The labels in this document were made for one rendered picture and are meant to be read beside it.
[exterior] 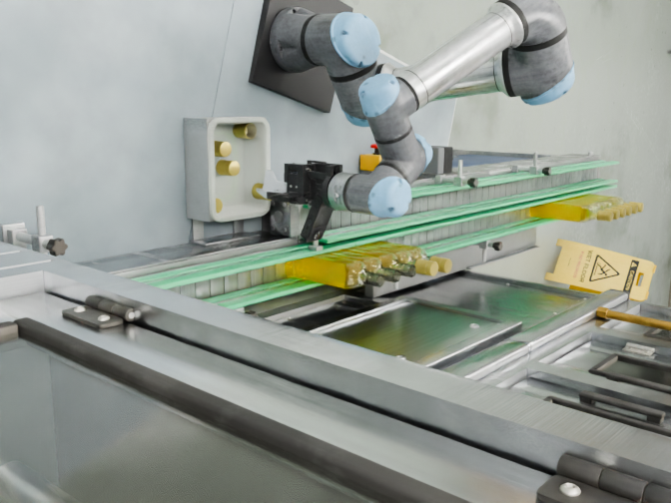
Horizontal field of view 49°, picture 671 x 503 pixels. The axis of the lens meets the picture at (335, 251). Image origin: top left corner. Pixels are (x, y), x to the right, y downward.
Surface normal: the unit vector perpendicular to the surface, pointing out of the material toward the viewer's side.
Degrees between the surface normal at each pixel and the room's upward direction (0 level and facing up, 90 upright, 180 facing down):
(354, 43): 7
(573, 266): 77
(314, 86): 3
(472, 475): 90
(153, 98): 0
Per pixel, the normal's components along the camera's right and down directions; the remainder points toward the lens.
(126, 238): 0.75, 0.15
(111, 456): 0.01, -0.98
